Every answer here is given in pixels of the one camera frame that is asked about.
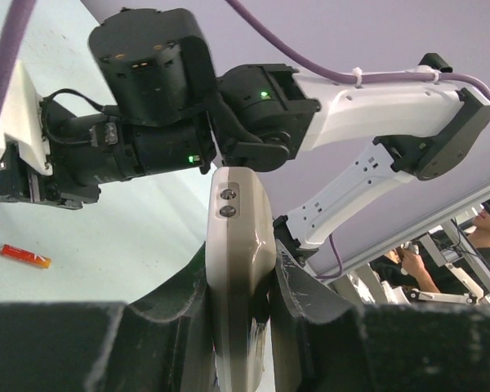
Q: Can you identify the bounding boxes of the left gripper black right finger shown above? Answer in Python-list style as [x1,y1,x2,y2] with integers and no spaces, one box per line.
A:
[269,244,490,391]

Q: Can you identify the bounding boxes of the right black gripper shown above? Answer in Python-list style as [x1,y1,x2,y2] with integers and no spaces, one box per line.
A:
[0,143,100,211]

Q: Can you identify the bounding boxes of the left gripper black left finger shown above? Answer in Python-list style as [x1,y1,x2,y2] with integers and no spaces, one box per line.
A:
[0,250,212,391]

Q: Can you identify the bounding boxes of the white remote control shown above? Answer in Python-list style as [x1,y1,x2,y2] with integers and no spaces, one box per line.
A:
[205,167,276,391]

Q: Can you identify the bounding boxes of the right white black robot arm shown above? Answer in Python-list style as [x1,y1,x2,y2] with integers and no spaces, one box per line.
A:
[0,1,490,263]

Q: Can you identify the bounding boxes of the red battery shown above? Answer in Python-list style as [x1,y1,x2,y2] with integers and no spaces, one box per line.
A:
[0,244,52,269]

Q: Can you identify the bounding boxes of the person in background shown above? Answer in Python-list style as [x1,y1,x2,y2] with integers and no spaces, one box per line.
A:
[369,194,490,305]

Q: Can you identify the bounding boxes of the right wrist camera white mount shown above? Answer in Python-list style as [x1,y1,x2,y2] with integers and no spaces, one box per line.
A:
[0,60,53,176]

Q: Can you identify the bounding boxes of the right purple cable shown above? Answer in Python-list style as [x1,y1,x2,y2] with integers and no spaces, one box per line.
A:
[0,0,490,283]

